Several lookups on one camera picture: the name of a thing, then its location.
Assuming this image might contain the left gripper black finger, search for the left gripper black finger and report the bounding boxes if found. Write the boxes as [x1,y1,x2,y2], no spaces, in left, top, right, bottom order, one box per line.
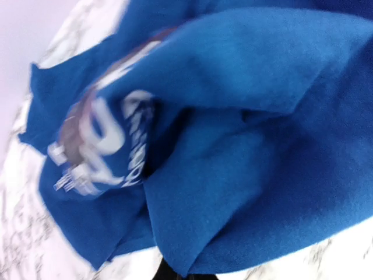
[152,258,184,280]

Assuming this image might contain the blue printed t-shirt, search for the blue printed t-shirt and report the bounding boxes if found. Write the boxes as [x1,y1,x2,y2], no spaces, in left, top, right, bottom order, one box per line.
[19,1,372,279]

